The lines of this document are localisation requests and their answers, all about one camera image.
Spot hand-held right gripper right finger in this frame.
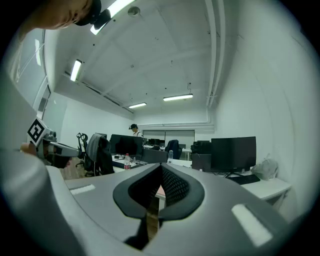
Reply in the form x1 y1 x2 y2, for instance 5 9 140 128
146 162 292 256

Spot grey-backed monitor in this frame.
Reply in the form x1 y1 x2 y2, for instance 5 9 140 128
191 153 213 173
142 148 169 165

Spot black mesh office chair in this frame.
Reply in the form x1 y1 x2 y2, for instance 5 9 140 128
191 140 212 155

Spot dark blue office chair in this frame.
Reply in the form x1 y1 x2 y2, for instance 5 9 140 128
164 139 183 161

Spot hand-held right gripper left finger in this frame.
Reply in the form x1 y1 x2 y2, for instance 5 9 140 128
47 162 163 256

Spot translucent plastic bag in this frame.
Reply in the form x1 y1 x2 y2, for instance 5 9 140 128
250 153 279 181

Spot person's head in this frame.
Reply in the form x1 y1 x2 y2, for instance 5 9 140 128
17 0 97 42

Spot window roller blinds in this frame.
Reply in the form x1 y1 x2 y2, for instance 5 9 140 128
141 129 196 146

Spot red-capped plastic bottle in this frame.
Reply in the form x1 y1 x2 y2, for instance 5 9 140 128
123 152 132 171

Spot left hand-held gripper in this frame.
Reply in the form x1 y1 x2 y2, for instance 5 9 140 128
26 116 80 169

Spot person's left hand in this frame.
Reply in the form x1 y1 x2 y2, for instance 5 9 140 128
20 141 38 156

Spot black keyboard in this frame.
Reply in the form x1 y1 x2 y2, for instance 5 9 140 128
225 174 261 186

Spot person's white shirt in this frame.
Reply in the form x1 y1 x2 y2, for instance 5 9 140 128
0 69 81 256

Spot black monitor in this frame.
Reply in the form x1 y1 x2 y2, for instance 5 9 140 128
109 133 144 158
210 136 258 176

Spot black head-worn camera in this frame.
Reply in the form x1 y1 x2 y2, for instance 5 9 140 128
74 0 112 27

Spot white ceiling pipe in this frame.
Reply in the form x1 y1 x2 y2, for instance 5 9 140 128
204 0 227 110

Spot glass partition window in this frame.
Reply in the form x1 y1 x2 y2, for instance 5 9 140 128
9 28 52 121

